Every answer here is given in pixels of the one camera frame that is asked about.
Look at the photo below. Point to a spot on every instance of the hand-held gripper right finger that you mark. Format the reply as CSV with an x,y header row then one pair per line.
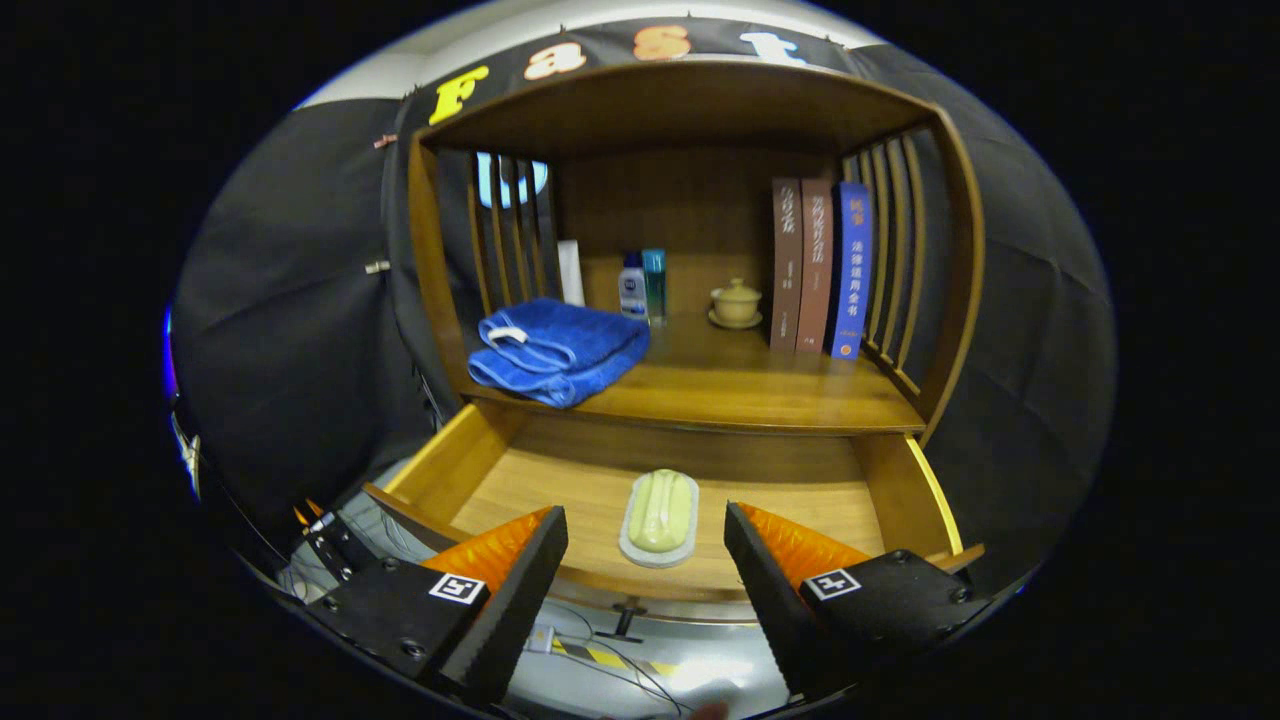
x,y
775,600

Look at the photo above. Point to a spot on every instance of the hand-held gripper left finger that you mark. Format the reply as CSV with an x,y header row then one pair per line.
x,y
520,600

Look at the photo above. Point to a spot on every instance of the wooden drawer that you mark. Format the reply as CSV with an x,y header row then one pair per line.
x,y
560,480

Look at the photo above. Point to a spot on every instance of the green soap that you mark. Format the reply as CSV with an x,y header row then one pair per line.
x,y
660,515

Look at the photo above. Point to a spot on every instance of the wooden countertop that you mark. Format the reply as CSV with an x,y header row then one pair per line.
x,y
720,380

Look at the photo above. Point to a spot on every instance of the wooden cabinet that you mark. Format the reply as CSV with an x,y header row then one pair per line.
x,y
690,110

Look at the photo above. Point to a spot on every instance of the yellow tape piece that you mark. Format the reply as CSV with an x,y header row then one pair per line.
x,y
610,657

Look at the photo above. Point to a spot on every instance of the folded blue towel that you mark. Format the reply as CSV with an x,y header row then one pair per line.
x,y
560,350

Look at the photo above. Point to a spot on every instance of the beige lidded tea cup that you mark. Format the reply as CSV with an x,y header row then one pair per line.
x,y
736,305

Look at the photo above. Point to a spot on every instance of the white and blue bottle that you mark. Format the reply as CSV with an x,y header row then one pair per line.
x,y
632,292

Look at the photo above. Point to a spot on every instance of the white tube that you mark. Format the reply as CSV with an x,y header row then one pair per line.
x,y
571,272

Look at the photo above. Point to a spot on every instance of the dark brown book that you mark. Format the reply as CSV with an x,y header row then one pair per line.
x,y
786,265

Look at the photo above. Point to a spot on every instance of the teal bottle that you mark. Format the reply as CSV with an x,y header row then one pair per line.
x,y
655,285

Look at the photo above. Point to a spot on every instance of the reddish brown book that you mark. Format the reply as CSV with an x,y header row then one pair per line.
x,y
815,265

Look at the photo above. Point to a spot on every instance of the blue book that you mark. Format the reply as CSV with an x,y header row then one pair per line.
x,y
852,270

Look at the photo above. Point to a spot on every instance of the black backdrop cloth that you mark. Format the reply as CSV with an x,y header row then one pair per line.
x,y
280,300

